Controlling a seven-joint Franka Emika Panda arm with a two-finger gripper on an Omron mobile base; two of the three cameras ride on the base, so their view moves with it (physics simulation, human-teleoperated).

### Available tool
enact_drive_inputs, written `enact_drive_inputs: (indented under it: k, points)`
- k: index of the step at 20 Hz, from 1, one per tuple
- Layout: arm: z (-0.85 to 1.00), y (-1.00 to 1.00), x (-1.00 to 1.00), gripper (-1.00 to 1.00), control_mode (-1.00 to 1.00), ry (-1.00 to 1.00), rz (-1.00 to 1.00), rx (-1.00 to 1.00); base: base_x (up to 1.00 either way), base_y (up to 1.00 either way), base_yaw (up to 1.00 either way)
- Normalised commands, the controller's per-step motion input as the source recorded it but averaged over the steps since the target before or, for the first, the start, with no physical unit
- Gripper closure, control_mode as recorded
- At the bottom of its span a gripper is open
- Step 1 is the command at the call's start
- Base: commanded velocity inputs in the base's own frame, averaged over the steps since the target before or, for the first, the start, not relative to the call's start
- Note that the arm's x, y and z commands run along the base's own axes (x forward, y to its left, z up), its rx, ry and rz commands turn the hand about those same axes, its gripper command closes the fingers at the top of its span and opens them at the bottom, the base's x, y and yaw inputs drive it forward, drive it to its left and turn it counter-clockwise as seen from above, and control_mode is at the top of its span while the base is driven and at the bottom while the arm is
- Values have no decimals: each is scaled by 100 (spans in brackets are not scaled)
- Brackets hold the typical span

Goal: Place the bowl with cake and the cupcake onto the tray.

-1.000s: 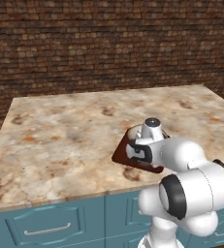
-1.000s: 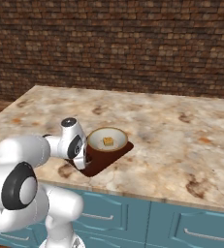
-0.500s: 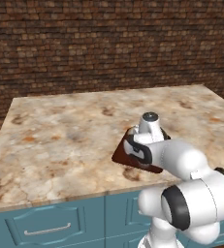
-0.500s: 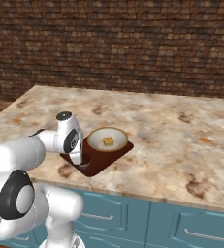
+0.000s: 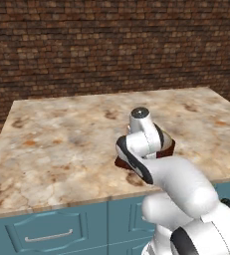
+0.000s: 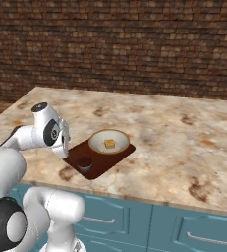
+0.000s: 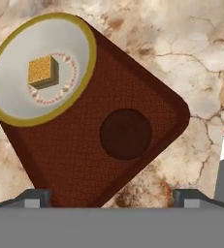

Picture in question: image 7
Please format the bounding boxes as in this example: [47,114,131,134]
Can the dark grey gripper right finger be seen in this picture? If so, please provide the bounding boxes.
[173,188,224,209]

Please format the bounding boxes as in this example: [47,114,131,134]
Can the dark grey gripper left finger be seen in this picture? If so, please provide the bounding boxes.
[0,188,52,209]

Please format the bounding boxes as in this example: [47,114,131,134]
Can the dark brown cupcake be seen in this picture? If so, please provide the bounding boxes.
[99,108,153,161]

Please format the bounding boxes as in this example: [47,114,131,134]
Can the white bowl with yellow rim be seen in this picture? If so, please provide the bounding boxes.
[0,12,98,128]

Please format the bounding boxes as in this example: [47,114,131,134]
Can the brown woven tray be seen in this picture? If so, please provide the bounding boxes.
[0,14,191,209]

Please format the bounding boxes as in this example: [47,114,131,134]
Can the yellow cake cube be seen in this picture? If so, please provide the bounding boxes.
[27,54,60,91]

